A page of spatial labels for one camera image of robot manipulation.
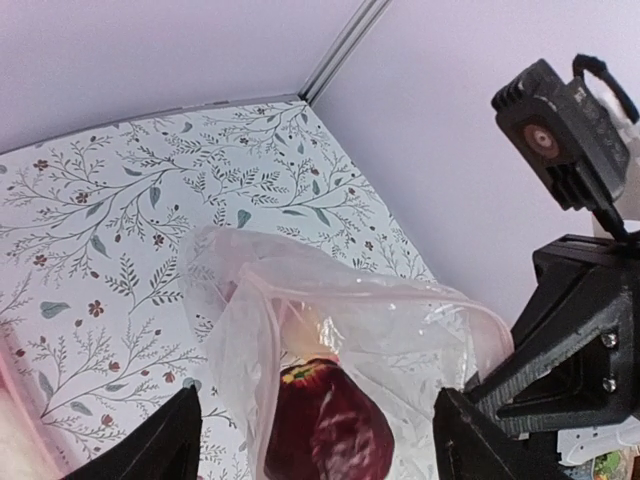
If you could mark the pink plastic basket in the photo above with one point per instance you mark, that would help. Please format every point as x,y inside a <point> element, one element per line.
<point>29,450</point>

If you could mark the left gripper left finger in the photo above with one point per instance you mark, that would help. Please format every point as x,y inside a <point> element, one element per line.
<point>165,446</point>

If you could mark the right aluminium post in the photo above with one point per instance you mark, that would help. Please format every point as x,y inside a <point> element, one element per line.
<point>356,29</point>

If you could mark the red apple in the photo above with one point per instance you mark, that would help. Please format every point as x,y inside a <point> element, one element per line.
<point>231,252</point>

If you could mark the dark red onion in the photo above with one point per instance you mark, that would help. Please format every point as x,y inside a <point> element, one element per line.
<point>326,427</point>

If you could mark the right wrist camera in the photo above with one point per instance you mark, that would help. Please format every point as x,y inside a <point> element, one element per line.
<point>579,137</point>

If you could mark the floral table mat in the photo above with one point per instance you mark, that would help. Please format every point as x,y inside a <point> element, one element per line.
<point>98,241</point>

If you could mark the yellow lemon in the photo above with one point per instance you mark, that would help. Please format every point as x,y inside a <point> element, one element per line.
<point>300,332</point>

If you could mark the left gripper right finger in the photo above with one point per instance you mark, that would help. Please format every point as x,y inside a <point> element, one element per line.
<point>470,446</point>

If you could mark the clear zip top bag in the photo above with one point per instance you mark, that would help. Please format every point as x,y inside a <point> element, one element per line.
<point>401,341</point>

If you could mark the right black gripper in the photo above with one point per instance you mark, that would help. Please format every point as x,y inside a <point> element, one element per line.
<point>576,362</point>

